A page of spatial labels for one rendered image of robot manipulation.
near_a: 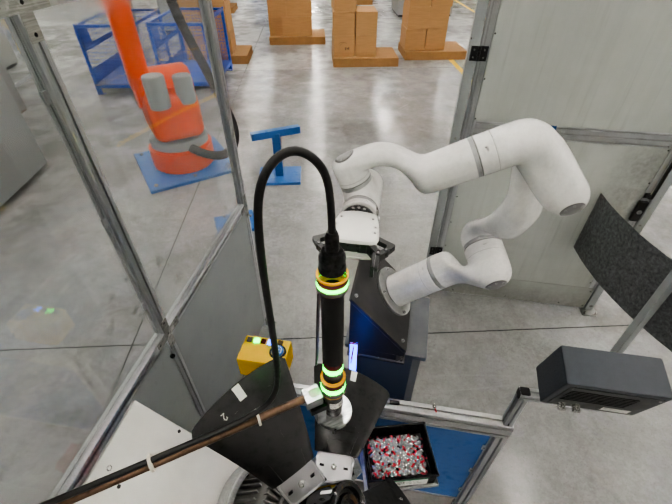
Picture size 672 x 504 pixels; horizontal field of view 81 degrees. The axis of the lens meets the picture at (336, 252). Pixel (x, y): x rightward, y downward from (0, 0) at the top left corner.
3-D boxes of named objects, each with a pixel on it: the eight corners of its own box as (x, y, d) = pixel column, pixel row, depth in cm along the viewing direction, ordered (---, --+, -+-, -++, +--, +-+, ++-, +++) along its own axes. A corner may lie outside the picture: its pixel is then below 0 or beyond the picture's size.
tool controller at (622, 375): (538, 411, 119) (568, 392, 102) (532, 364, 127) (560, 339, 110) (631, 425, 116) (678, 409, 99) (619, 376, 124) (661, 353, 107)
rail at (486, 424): (257, 398, 148) (254, 387, 143) (260, 388, 151) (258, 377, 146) (507, 439, 137) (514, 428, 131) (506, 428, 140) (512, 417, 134)
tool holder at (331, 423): (313, 441, 71) (311, 415, 64) (299, 408, 76) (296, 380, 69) (358, 421, 74) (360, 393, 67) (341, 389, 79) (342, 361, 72)
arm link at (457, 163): (469, 114, 76) (326, 170, 85) (486, 183, 84) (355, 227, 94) (460, 100, 83) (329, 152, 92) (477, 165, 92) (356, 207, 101)
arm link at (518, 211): (464, 275, 129) (451, 233, 137) (498, 272, 130) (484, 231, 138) (549, 173, 86) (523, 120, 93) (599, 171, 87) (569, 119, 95)
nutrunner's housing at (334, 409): (328, 431, 75) (323, 245, 45) (320, 413, 77) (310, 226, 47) (346, 423, 76) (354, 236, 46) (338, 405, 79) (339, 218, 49)
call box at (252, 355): (240, 377, 134) (235, 358, 127) (250, 352, 141) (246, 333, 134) (286, 384, 132) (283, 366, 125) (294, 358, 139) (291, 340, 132)
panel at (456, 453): (284, 467, 191) (269, 397, 148) (284, 464, 193) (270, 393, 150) (457, 499, 181) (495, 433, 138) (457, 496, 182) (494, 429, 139)
